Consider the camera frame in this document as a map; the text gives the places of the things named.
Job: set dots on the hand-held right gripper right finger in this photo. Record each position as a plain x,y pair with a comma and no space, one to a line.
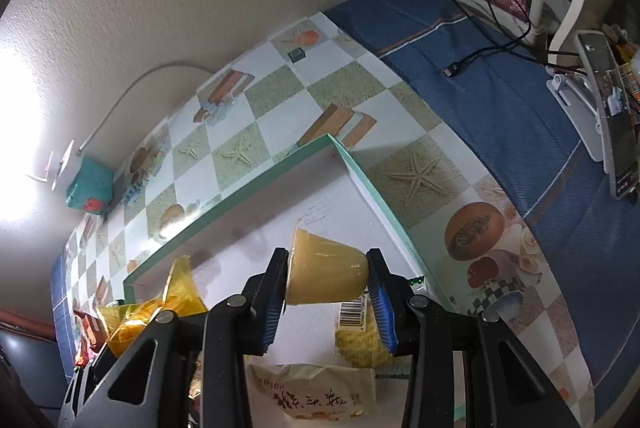
384,323

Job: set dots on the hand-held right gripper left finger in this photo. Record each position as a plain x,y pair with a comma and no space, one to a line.
274,313

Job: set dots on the yellow jelly cup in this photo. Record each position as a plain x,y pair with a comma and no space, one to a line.
325,273

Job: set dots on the large teal cardboard box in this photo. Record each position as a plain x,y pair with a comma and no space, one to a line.
280,218

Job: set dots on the dark red biscuit packet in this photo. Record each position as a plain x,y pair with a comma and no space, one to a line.
87,330

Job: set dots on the pale bun clear packet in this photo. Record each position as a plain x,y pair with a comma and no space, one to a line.
355,338

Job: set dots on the green serrated plastic strip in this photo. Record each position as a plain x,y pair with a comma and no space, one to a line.
415,282

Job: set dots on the beige cracker packet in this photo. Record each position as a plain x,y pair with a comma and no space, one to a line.
310,388

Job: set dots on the golden wrapper snack packet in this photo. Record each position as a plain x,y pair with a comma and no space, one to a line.
135,315

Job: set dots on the small teal box red mark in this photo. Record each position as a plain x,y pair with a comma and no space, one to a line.
90,185

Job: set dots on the dark furniture panel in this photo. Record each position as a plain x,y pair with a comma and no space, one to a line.
25,348

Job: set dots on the blue cloth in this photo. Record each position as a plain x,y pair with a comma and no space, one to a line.
500,97

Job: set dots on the white power strip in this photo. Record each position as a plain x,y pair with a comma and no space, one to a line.
67,157

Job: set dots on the white gooseneck lamp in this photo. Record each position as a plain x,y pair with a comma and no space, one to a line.
40,178

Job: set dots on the white phone holder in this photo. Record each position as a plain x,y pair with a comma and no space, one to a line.
575,102

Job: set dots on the black smartphone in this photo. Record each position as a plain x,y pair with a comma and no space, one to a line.
620,142

